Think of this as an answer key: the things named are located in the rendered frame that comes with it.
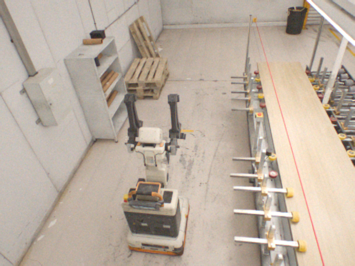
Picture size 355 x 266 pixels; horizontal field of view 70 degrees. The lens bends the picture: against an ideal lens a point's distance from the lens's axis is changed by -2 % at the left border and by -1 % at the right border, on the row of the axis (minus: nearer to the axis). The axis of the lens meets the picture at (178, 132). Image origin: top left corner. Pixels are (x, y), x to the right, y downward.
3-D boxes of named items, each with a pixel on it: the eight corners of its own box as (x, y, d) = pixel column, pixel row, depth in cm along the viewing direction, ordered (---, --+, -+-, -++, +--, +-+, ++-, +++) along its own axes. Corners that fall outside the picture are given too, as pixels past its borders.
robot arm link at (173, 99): (165, 98, 234) (176, 98, 233) (168, 93, 246) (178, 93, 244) (169, 140, 256) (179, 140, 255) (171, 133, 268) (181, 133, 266)
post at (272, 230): (262, 258, 215) (271, 228, 185) (262, 254, 218) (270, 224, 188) (266, 259, 215) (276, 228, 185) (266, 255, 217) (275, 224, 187)
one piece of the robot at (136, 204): (165, 211, 246) (160, 207, 225) (130, 208, 251) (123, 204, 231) (167, 200, 250) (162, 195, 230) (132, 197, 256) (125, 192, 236)
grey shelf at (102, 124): (93, 141, 455) (63, 58, 358) (111, 113, 523) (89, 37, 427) (117, 142, 448) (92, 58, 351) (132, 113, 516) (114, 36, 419)
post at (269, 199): (260, 229, 232) (268, 197, 202) (260, 226, 235) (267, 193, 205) (264, 230, 232) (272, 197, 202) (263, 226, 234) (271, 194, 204)
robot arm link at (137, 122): (123, 96, 248) (134, 96, 246) (125, 93, 252) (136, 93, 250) (132, 130, 276) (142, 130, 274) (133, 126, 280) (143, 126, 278)
